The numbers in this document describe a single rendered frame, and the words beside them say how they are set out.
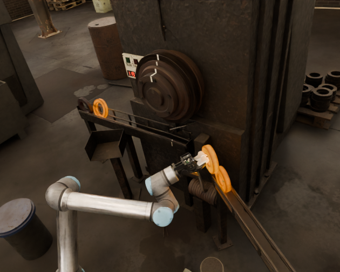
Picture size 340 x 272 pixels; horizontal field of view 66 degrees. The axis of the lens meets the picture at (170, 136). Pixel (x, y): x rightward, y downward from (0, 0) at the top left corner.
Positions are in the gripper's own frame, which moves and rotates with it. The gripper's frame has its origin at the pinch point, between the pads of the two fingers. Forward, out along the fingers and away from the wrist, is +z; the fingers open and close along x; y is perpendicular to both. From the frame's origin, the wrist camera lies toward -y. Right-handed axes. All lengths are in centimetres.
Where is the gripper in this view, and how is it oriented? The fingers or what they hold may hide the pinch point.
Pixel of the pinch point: (209, 156)
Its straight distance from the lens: 141.2
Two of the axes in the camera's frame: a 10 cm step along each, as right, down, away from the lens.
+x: -2.9, -5.7, 7.7
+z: 8.7, -4.9, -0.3
